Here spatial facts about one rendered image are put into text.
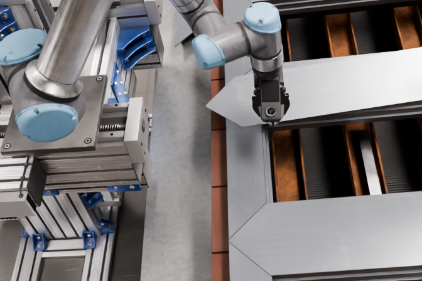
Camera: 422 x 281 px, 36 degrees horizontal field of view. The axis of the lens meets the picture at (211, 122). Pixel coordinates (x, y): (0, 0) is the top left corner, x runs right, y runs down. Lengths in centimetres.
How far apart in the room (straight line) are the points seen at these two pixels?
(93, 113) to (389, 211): 71
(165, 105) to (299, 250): 74
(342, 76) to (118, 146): 62
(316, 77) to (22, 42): 76
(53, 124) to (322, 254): 63
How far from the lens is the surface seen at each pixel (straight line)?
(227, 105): 169
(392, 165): 196
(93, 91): 158
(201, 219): 172
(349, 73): 175
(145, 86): 301
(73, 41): 122
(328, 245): 144
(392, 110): 169
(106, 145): 154
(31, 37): 142
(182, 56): 212
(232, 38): 137
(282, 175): 177
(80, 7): 118
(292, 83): 173
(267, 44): 140
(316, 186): 190
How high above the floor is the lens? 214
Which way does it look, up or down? 50 degrees down
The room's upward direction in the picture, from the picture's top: 12 degrees counter-clockwise
